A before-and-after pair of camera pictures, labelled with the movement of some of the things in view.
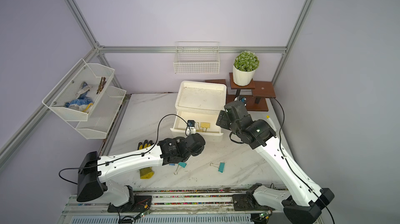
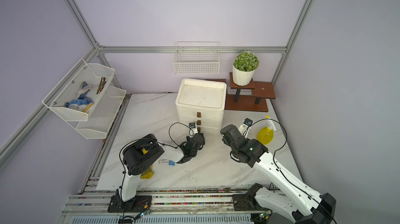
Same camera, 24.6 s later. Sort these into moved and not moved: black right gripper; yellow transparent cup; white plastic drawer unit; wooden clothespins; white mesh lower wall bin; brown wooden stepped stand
Moved: black right gripper; white plastic drawer unit
Not moved: white mesh lower wall bin; wooden clothespins; yellow transparent cup; brown wooden stepped stand
